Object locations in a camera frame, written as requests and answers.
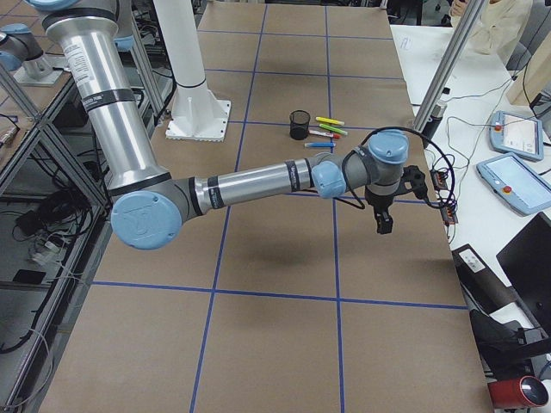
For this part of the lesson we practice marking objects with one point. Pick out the red cylindrical bottle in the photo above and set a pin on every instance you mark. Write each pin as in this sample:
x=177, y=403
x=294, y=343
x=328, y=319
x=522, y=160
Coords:
x=518, y=393

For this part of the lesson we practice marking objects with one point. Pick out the dark grey labelled box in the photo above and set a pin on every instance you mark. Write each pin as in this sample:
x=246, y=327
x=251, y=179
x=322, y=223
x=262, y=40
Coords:
x=485, y=287

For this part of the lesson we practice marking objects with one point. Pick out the blue highlighter pen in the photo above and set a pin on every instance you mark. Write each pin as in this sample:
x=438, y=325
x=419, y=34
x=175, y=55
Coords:
x=328, y=145

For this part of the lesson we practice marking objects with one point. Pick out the person in cream sweater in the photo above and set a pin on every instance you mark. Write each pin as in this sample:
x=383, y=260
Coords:
x=499, y=27

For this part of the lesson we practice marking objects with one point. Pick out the near blue teach pendant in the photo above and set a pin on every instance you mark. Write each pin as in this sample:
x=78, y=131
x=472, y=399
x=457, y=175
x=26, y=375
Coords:
x=514, y=182

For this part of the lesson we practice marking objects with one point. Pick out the black mesh pen cup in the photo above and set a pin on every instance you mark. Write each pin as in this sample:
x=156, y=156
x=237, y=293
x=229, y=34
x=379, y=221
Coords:
x=298, y=124

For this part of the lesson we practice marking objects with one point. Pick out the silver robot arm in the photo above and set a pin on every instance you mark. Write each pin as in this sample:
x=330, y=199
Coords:
x=152, y=196

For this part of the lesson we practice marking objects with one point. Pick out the yellow highlighter pen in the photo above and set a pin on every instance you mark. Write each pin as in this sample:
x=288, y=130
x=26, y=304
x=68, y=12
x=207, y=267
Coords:
x=329, y=121

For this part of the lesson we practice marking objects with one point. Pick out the black monitor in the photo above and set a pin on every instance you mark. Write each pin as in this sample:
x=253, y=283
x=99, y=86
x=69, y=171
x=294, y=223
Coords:
x=526, y=260

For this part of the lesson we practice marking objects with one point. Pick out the far blue teach pendant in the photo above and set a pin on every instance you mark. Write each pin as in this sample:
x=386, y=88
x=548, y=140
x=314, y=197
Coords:
x=516, y=134

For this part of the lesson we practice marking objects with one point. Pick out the grey usb hub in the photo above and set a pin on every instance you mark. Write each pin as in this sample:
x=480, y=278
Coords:
x=448, y=213
x=439, y=180

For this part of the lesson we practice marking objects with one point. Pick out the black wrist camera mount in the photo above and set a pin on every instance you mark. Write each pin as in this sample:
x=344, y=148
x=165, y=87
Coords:
x=413, y=181

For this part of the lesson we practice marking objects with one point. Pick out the aluminium side frame rail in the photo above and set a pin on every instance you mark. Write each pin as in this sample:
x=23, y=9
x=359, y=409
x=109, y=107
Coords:
x=54, y=229

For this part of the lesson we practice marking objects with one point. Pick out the brown paper table mat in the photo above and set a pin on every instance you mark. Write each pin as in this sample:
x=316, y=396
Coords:
x=291, y=303

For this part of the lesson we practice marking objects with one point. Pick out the left grey usb hub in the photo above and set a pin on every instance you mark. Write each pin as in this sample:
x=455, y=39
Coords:
x=439, y=180

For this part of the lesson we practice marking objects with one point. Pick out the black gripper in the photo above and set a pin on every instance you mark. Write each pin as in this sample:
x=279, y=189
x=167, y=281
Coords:
x=379, y=204

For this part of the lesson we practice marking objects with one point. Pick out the right grey usb hub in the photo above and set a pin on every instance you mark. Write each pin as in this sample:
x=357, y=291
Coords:
x=448, y=213

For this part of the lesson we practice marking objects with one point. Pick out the aluminium frame post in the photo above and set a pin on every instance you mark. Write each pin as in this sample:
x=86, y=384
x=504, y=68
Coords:
x=451, y=55

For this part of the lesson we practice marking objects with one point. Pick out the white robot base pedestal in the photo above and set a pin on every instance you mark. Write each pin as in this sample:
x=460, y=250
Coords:
x=196, y=113

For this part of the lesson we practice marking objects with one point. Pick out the blue teach pendant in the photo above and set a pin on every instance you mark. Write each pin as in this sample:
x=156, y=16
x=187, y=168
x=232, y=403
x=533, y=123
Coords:
x=516, y=134
x=514, y=182

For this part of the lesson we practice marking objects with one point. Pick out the red capped white marker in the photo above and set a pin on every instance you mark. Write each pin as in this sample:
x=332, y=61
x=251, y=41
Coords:
x=329, y=135

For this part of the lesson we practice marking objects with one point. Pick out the green highlighter pen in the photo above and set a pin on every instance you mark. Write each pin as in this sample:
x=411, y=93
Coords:
x=333, y=129

